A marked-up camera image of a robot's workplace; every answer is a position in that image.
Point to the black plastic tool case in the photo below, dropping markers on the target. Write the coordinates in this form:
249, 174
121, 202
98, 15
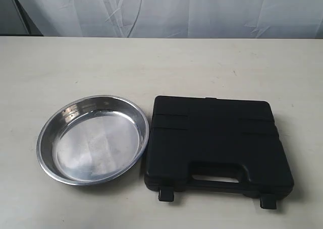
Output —
221, 145

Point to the round stainless steel pan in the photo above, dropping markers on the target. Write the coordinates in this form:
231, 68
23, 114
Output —
92, 140

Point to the white backdrop cloth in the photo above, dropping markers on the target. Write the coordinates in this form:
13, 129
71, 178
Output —
177, 18

